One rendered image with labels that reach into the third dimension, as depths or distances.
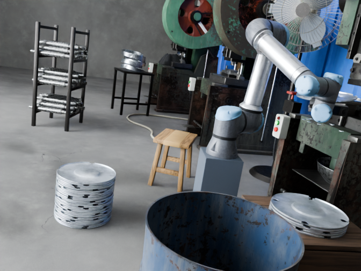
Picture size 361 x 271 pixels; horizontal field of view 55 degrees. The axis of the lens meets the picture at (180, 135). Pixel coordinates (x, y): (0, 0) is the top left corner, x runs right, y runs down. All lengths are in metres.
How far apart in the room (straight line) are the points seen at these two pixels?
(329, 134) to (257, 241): 0.92
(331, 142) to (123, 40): 6.70
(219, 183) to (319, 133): 0.64
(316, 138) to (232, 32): 1.40
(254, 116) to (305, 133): 0.46
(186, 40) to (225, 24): 1.74
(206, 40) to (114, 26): 3.64
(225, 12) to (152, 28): 5.30
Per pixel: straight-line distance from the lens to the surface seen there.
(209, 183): 1.64
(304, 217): 1.38
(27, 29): 8.13
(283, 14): 2.82
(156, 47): 8.28
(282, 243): 1.10
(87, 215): 1.80
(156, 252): 0.87
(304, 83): 1.35
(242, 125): 1.66
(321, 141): 1.97
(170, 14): 4.67
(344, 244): 1.37
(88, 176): 1.78
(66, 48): 3.44
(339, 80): 1.47
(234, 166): 1.64
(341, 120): 1.97
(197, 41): 4.80
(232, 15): 3.08
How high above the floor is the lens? 0.92
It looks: 14 degrees down
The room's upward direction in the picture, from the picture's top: 9 degrees clockwise
